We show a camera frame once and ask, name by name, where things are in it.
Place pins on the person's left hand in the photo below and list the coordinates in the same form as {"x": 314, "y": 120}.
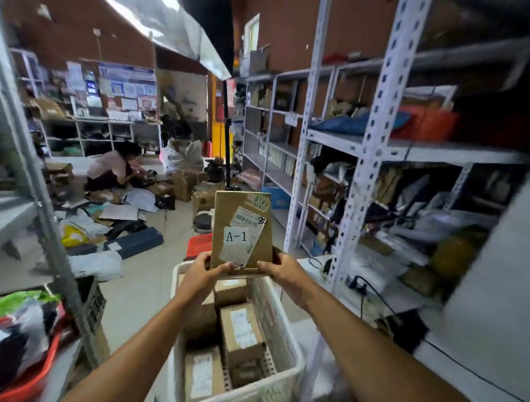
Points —
{"x": 198, "y": 281}

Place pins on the person's right hand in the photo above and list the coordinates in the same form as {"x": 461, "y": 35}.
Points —
{"x": 290, "y": 277}

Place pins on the person's left thumb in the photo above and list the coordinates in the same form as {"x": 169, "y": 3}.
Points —
{"x": 222, "y": 269}

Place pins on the person's right thumb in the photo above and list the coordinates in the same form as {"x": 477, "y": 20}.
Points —
{"x": 268, "y": 268}

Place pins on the cardboard parcel with labels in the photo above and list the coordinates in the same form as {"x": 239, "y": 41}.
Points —
{"x": 242, "y": 232}

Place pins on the person's left forearm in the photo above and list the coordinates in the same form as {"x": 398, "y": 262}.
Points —
{"x": 136, "y": 352}

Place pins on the person's right forearm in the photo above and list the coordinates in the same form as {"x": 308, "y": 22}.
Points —
{"x": 368, "y": 352}

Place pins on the cardboard box with white label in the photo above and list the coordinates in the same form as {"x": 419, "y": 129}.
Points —
{"x": 230, "y": 290}
{"x": 203, "y": 375}
{"x": 242, "y": 331}

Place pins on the red plastic stool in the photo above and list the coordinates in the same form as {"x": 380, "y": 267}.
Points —
{"x": 199, "y": 246}

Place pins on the plain cardboard box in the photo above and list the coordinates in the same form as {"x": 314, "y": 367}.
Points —
{"x": 202, "y": 319}

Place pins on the white plastic crate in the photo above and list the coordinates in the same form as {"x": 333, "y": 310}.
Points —
{"x": 285, "y": 331}

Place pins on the blue box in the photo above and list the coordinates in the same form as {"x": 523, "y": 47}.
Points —
{"x": 276, "y": 198}

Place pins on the black bag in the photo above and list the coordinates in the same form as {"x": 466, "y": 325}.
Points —
{"x": 165, "y": 201}

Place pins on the long dark blue parcel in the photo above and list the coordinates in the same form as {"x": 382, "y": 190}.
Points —
{"x": 134, "y": 242}

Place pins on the small cardboard box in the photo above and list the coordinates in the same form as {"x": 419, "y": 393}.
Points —
{"x": 246, "y": 372}

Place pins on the row of books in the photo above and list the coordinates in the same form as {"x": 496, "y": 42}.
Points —
{"x": 278, "y": 159}

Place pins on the white paper sheet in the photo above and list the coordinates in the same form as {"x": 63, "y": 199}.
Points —
{"x": 119, "y": 212}

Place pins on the white woven sack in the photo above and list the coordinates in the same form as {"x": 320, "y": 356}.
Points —
{"x": 182, "y": 155}

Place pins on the red fire extinguisher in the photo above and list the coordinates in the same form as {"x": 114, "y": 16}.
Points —
{"x": 207, "y": 149}

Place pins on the white plastic parcel bag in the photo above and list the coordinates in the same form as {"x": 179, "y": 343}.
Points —
{"x": 97, "y": 265}

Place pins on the black tripod pole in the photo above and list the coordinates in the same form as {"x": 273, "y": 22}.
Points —
{"x": 227, "y": 136}

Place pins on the white perforated metal shelving unit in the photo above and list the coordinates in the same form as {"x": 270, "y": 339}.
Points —
{"x": 372, "y": 165}

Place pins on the yellow parcel bag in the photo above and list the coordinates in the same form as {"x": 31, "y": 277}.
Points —
{"x": 73, "y": 237}

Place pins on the blue bag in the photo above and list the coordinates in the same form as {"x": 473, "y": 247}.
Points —
{"x": 348, "y": 124}

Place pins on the low white shelf unit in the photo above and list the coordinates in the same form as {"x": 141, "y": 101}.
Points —
{"x": 99, "y": 136}

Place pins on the yellow packet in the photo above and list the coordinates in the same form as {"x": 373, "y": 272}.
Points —
{"x": 455, "y": 256}

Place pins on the green plastic bag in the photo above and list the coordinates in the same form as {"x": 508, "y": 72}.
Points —
{"x": 20, "y": 299}

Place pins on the notice board with papers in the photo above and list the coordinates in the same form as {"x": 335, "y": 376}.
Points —
{"x": 120, "y": 89}

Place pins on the orange plastic basket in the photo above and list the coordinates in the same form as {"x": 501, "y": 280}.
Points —
{"x": 426, "y": 124}

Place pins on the red plastic basin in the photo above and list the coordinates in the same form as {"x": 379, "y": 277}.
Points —
{"x": 33, "y": 372}

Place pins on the silver reflector panel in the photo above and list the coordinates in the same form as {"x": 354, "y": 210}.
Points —
{"x": 178, "y": 29}

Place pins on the grey metal shelf post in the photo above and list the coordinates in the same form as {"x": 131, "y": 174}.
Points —
{"x": 37, "y": 198}

